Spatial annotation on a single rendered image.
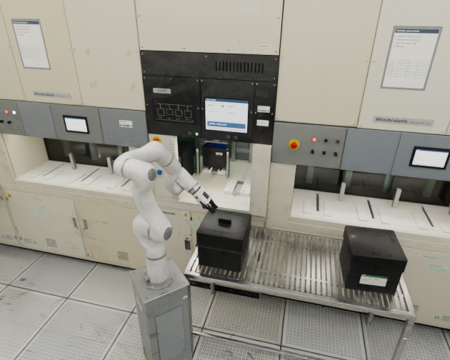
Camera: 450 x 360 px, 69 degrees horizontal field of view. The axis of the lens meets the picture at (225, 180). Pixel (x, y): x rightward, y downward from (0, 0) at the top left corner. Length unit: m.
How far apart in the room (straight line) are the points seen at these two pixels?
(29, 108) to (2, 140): 0.48
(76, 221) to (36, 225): 0.47
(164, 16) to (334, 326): 2.51
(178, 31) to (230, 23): 0.32
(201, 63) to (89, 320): 2.12
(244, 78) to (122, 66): 0.82
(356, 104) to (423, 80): 0.35
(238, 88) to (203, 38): 0.36
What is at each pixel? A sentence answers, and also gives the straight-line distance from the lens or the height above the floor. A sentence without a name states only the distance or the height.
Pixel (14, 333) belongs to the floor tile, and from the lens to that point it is 3.17.
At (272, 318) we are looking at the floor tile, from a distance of 2.87.
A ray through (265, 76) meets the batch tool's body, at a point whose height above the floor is 1.83.
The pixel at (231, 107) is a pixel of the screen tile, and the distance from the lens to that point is 2.15.
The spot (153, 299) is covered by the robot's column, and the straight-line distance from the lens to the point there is 1.98.
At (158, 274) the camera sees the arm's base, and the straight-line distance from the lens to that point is 1.99.
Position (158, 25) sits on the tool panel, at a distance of 2.22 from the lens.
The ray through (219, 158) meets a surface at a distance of 2.87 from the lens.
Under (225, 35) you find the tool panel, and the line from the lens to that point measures 2.09.
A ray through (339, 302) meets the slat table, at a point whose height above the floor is 0.76.
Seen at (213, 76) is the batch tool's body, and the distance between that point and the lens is 2.14.
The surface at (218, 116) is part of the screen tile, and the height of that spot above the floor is 1.56.
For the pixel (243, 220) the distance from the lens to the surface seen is 2.08.
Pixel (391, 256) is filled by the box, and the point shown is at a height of 1.01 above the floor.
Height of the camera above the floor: 2.19
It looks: 28 degrees down
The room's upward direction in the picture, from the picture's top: 1 degrees clockwise
